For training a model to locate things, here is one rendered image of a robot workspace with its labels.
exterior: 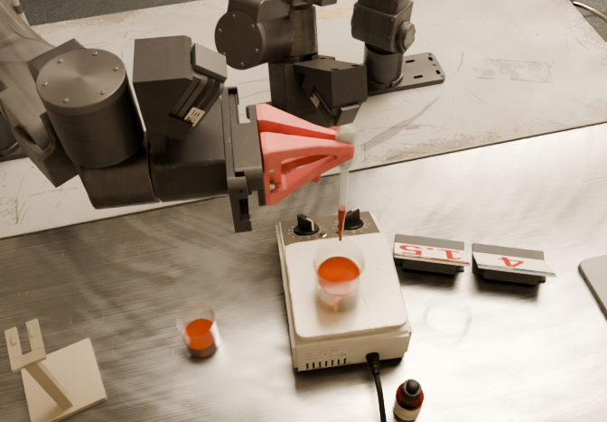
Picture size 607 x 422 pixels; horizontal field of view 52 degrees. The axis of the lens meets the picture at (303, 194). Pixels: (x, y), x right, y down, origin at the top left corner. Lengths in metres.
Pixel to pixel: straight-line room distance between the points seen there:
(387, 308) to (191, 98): 0.35
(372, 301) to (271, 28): 0.30
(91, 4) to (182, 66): 2.59
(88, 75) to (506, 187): 0.63
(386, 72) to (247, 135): 0.56
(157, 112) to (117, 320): 0.42
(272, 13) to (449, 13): 0.62
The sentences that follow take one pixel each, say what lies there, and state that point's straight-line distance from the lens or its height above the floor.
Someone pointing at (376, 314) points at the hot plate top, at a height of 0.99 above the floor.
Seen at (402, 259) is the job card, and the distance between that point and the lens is 0.81.
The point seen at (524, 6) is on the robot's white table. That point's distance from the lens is 1.25.
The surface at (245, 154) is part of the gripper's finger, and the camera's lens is 0.45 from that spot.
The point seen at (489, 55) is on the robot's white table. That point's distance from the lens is 1.12.
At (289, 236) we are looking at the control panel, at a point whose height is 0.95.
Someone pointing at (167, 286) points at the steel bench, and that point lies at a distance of 0.81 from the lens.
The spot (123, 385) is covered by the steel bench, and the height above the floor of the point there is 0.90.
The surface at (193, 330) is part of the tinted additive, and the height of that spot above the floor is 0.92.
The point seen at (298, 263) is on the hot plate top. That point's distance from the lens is 0.70.
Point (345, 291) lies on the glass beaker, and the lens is 0.62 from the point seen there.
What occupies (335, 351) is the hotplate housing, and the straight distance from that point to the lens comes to 0.69.
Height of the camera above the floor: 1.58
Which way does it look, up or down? 51 degrees down
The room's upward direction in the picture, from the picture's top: 2 degrees counter-clockwise
